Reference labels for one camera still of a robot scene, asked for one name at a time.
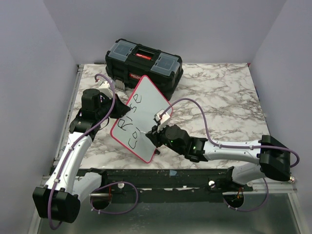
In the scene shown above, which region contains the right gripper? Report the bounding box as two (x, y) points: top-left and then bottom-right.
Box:
(146, 121), (184, 156)

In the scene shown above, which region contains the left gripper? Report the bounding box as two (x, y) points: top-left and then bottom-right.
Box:
(97, 94), (131, 121)

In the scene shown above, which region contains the pink framed whiteboard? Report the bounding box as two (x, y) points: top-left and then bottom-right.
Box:
(110, 75), (170, 163)

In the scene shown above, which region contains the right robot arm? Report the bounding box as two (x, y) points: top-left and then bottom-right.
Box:
(146, 125), (291, 191)

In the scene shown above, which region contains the black plastic toolbox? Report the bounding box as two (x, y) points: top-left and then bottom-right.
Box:
(105, 39), (183, 100)

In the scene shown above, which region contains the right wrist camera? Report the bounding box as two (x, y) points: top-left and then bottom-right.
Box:
(154, 110), (171, 132)

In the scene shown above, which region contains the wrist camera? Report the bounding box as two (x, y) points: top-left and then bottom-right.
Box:
(96, 81), (113, 98)
(154, 110), (171, 132)

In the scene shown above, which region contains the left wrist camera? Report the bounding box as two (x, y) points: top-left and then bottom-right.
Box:
(96, 81), (113, 98)

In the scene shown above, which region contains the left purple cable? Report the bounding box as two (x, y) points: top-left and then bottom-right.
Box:
(48, 73), (139, 230)

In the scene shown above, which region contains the purple cable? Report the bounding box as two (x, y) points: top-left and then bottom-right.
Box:
(48, 73), (139, 230)
(160, 97), (300, 212)

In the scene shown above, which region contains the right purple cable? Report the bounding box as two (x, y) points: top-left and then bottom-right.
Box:
(160, 97), (300, 212)

